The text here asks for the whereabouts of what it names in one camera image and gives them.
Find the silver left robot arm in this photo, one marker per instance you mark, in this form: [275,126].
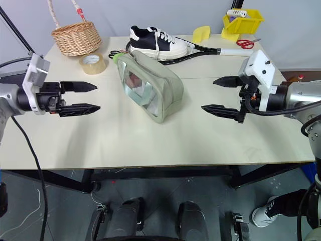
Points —
[10,96]

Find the orange brown item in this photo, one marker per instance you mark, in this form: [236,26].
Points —
[298,78]

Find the dark rounded shape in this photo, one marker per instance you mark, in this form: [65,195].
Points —
[126,217]
[193,221]

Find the black tripod pole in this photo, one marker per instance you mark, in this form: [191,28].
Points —
[16,31]

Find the black metal table frame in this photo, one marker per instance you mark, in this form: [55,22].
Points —
[160,173]

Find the red clip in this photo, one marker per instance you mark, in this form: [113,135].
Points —
[80,11]

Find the blue box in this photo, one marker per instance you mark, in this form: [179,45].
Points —
[309,172]

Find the yellow plastic bin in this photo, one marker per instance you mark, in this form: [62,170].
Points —
[244,25]

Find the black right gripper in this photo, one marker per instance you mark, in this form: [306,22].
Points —
[252,98]

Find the white sneaker of bystander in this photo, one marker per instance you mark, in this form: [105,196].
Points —
[263,213]

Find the white tube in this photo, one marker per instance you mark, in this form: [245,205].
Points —
[237,12]

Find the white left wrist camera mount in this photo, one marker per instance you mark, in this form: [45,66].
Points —
[35,69]

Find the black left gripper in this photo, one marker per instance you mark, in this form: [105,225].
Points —
[49,96]

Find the brown packing tape roll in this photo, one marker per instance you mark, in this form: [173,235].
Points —
[94,66]

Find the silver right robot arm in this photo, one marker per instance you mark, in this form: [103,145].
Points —
[301,95]

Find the black and white sneaker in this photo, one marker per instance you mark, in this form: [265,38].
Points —
[148,41]

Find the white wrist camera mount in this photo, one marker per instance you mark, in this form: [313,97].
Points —
[35,69]
[260,67]

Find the green transparent toiletry bag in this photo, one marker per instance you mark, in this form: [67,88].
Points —
[163,77]

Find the black trouser leg of bystander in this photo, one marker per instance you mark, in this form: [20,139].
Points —
[291,202]

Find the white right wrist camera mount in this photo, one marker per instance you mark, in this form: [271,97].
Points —
[260,67]

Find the green plastic item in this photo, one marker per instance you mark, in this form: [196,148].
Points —
[117,57]

